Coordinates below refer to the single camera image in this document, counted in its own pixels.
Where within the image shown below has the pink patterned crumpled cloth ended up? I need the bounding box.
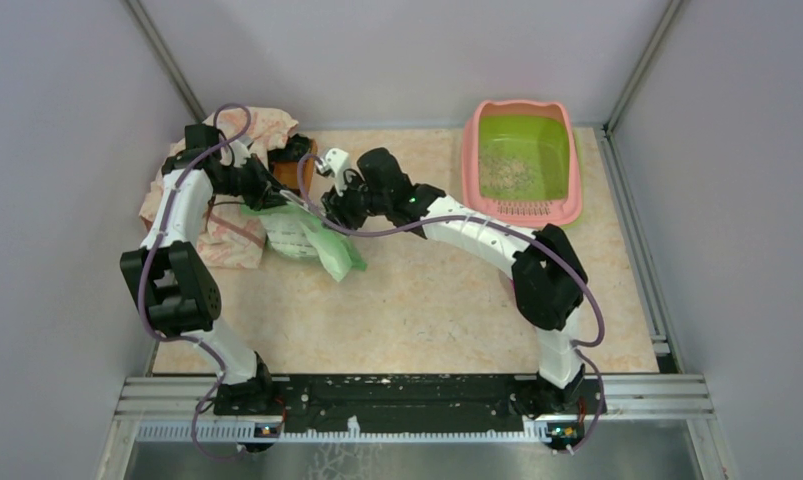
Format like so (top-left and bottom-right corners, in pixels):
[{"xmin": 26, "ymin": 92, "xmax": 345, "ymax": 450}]
[{"xmin": 137, "ymin": 104, "xmax": 301, "ymax": 272}]

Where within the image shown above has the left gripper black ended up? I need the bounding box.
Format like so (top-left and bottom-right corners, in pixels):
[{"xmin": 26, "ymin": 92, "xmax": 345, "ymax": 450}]
[{"xmin": 214, "ymin": 151, "xmax": 298, "ymax": 210}]

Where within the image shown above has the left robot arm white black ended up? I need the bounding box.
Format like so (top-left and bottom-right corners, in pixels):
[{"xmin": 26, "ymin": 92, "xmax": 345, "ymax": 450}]
[{"xmin": 120, "ymin": 123, "xmax": 286, "ymax": 414}]

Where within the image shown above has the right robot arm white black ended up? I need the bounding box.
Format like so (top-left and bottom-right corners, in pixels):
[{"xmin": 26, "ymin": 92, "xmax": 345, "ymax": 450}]
[{"xmin": 315, "ymin": 148, "xmax": 588, "ymax": 412}]

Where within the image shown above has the dark patterned rolled fabric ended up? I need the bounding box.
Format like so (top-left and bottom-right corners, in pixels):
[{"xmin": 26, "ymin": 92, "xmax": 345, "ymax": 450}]
[{"xmin": 281, "ymin": 134, "xmax": 313, "ymax": 163}]

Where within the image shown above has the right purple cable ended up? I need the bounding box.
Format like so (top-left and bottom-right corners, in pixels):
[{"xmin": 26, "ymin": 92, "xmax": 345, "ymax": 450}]
[{"xmin": 294, "ymin": 152, "xmax": 608, "ymax": 458}]

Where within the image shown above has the white slotted cable duct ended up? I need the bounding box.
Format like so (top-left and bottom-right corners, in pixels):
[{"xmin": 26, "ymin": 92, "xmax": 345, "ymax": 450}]
[{"xmin": 136, "ymin": 420, "xmax": 551, "ymax": 444}]

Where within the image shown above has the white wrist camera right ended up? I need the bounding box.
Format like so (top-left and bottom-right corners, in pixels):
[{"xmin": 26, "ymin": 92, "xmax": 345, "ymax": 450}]
[{"xmin": 314, "ymin": 148, "xmax": 351, "ymax": 192}]

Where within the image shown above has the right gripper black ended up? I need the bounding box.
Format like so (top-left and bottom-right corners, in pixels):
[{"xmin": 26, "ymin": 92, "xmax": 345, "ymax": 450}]
[{"xmin": 320, "ymin": 170, "xmax": 390, "ymax": 237}]

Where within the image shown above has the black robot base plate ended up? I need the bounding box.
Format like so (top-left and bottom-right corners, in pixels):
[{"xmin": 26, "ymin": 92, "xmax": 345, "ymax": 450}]
[{"xmin": 212, "ymin": 372, "xmax": 606, "ymax": 437}]

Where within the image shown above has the pink and green litter box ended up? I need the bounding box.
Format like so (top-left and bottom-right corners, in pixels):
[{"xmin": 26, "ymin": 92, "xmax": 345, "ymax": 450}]
[{"xmin": 460, "ymin": 99, "xmax": 583, "ymax": 228}]

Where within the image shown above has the green cat litter bag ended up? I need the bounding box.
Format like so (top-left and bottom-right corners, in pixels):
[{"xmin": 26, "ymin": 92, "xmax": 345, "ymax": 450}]
[{"xmin": 241, "ymin": 203, "xmax": 367, "ymax": 282}]

